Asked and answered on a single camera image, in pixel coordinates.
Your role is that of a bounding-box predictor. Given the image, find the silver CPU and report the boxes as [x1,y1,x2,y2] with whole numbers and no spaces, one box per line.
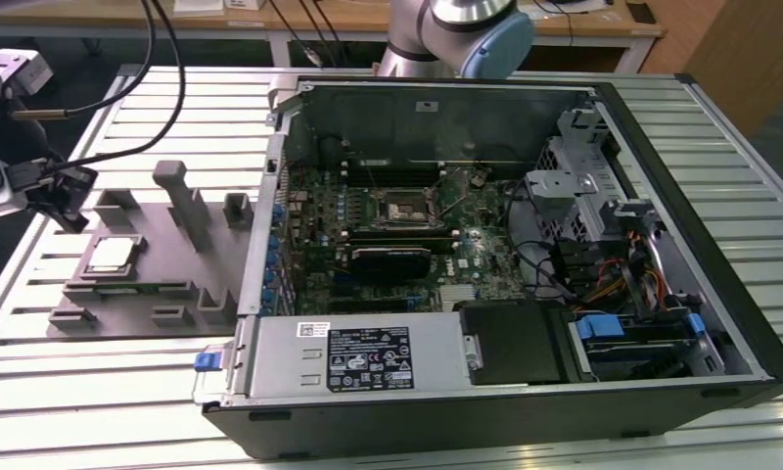
[85,236,146,275]

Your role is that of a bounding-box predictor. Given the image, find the metal socket cover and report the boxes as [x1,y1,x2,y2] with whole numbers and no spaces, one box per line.
[428,164,476,222]

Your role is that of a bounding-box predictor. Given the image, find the CPU socket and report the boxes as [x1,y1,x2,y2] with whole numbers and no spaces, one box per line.
[368,187,446,232]

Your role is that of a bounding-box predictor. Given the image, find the green RAM stick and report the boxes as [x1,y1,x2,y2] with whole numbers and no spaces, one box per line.
[94,285,167,297]

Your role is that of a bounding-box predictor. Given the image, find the gray parts rack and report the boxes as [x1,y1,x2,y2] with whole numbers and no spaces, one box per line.
[45,160,256,340]

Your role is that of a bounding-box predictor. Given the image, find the wooden desk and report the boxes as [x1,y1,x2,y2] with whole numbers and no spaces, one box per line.
[0,0,668,74]

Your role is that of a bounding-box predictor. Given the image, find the blue case latch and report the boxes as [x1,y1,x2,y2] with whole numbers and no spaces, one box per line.
[194,345,227,373]

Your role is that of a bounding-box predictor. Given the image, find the silver power supply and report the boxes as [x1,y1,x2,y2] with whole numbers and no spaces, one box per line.
[243,312,471,399]

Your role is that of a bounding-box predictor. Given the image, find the black graphics card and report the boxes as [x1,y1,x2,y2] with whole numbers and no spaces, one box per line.
[346,246,432,281]

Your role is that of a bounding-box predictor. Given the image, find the green motherboard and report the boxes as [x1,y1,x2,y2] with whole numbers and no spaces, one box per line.
[279,159,562,317]

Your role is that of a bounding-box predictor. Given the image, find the black PC case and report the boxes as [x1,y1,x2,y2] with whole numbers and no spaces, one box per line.
[198,71,783,461]

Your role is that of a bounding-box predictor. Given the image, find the black plastic shroud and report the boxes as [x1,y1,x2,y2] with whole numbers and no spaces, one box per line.
[459,301,568,386]

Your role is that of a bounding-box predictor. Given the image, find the metal drive cage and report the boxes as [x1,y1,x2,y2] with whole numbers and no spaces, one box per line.
[524,110,634,246]

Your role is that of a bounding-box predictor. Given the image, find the blue disk carrier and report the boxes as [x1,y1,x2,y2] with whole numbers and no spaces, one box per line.
[576,315,627,339]

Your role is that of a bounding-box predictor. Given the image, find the wooden cabinet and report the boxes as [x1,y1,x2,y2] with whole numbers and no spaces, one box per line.
[642,0,783,141]

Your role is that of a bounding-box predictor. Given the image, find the copper-tipped black cable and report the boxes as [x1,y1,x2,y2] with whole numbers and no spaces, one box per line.
[10,0,162,121]

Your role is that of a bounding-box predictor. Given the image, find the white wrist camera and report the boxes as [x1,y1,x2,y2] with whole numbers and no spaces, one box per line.
[0,48,54,97]

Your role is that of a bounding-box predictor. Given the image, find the wire locking lever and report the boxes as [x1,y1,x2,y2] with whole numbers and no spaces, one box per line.
[374,224,450,234]

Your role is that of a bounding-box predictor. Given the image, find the black internal cable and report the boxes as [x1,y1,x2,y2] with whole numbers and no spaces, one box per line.
[502,180,568,300]

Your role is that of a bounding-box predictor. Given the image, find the orange yellow wire bundle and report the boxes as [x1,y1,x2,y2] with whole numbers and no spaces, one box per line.
[586,233,668,314]

